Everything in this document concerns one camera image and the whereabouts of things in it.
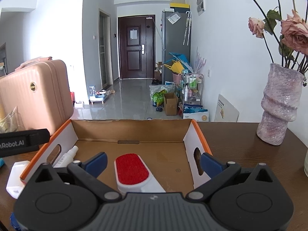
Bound white bottle blue cap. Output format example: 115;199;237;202
53;146;78;168

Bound red lint brush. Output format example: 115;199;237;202
114;153;166;195

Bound white translucent plastic box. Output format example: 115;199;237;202
6;161;30;199

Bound clear glass cup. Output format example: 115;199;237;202
0;106;25;134

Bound red cardboard pumpkin box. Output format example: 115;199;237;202
20;119;211;193

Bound white leaning board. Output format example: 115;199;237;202
213;94;239;123

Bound pink suitcase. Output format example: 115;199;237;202
1;58;74;135

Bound small cardboard box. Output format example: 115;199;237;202
164;92;178;116

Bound green plastic bag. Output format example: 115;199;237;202
149;84;175;107

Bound pale green bowl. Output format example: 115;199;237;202
303;151;308;177

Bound pink textured vase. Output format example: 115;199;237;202
256;63;304;146

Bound dark brown entrance door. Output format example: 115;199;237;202
118;15;156;79

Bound grey refrigerator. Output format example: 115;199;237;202
161;10;191;85

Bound dried pink roses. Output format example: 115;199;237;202
248;0;307;75

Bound wire storage rack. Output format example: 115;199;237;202
180;73;204;106

